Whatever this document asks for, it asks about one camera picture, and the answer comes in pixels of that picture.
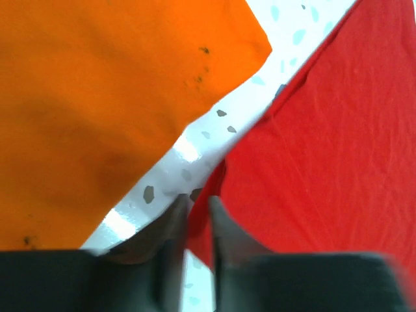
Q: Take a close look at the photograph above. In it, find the red t shirt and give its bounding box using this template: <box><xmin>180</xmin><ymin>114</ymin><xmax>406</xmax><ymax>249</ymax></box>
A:
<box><xmin>188</xmin><ymin>0</ymin><xmax>415</xmax><ymax>296</ymax></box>

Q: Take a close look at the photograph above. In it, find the folded orange t shirt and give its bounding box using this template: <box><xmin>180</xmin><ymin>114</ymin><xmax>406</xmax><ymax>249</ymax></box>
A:
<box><xmin>1</xmin><ymin>1</ymin><xmax>271</xmax><ymax>250</ymax></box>

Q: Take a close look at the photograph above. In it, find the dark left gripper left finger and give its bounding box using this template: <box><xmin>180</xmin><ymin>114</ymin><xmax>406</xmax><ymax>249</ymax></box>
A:
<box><xmin>1</xmin><ymin>194</ymin><xmax>188</xmax><ymax>311</ymax></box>

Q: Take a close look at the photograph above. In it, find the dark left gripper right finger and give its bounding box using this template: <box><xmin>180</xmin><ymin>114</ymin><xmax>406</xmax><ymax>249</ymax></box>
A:
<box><xmin>209</xmin><ymin>196</ymin><xmax>413</xmax><ymax>311</ymax></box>

